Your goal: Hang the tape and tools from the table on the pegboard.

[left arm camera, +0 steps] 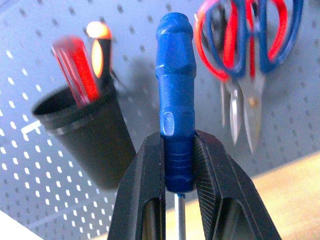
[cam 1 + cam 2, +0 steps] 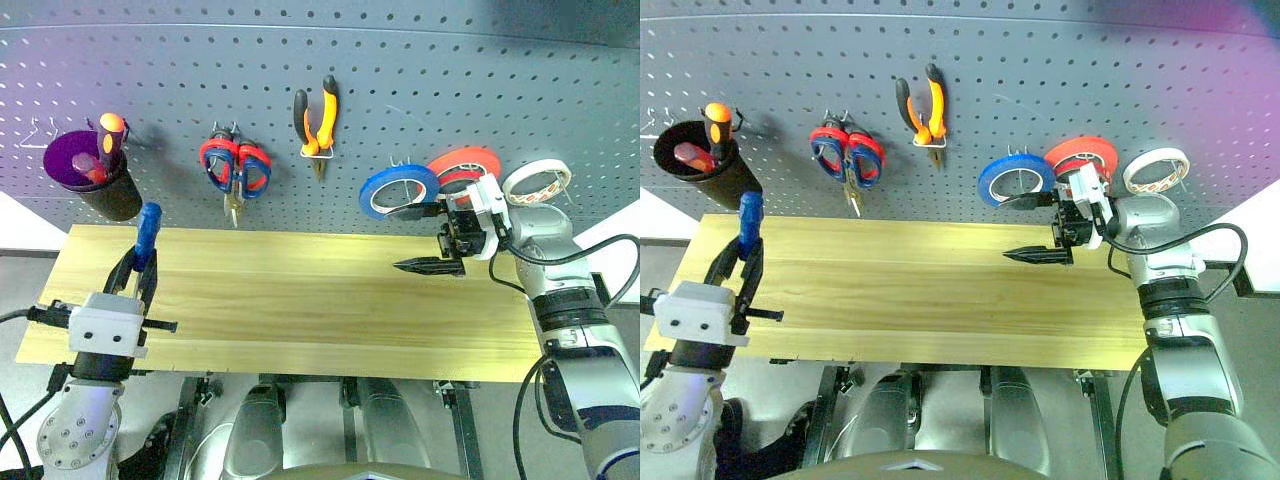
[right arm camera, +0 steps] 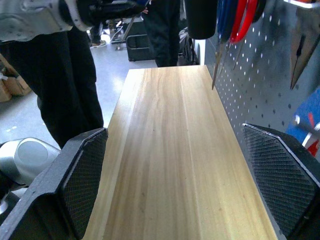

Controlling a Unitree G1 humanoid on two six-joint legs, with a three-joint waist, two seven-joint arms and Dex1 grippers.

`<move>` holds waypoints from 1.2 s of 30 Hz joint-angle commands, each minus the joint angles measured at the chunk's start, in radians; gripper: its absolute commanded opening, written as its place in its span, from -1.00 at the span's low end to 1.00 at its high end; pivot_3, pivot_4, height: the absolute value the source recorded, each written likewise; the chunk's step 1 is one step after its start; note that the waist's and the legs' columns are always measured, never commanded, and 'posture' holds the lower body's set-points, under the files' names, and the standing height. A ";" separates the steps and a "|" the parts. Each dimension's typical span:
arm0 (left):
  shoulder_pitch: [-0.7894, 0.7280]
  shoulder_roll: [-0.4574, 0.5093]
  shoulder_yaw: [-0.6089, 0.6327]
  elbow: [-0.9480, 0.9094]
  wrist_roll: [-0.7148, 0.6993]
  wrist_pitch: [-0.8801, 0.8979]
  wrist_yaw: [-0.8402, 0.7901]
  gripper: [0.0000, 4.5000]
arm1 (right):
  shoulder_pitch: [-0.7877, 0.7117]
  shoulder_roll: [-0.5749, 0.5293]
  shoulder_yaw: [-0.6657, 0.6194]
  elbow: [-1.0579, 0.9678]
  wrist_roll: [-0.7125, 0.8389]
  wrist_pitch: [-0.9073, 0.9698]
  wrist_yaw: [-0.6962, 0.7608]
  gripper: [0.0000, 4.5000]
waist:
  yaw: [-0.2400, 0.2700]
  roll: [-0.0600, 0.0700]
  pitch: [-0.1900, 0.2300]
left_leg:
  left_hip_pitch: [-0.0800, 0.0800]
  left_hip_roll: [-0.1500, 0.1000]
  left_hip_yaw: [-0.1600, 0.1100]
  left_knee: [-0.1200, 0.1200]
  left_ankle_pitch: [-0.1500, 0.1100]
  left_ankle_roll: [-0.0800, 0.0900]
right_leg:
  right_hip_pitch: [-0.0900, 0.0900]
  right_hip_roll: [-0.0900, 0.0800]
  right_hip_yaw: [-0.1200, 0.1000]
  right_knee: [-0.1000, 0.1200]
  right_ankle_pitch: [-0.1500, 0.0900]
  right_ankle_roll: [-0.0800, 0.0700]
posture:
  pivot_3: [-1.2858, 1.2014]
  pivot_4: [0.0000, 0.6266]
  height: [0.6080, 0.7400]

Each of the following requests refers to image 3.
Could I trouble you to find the person in black trousers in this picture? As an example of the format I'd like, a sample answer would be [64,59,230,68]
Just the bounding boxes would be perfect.
[88,23,104,48]
[141,0,181,68]
[0,23,105,149]

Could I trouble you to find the black cup holder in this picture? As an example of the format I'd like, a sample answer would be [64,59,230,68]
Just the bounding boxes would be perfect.
[184,0,218,40]

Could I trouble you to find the grey pegboard panel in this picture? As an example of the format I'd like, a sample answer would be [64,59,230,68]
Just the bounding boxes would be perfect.
[199,0,320,240]

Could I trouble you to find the brown cardboard boxes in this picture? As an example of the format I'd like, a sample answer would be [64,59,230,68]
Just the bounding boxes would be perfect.
[0,53,33,103]

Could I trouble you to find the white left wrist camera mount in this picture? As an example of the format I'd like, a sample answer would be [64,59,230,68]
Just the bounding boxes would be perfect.
[65,0,97,32]

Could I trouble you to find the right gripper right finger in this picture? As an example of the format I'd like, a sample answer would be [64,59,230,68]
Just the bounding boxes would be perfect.
[241,123,320,240]

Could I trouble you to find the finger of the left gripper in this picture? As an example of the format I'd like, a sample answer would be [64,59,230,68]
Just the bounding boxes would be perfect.
[109,1,147,20]

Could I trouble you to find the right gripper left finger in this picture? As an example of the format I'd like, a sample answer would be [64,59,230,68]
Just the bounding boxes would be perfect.
[0,127,109,240]

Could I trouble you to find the dark equipment pile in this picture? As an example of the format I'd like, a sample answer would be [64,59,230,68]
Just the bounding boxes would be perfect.
[178,26,201,66]

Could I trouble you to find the black and blue scissors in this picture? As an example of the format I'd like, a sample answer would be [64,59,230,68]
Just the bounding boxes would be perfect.
[211,0,237,90]

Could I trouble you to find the small metal peg hook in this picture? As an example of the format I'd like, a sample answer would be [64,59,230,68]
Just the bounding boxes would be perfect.
[293,115,317,132]

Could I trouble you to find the black wheeled equipment case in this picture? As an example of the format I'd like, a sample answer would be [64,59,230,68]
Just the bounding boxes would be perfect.
[125,19,157,62]

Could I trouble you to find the blue tape roll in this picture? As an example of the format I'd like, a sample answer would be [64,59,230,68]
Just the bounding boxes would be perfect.
[285,86,320,151]

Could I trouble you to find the red handled scissors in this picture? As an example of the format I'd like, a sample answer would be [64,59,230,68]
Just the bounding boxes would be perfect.
[229,0,259,71]

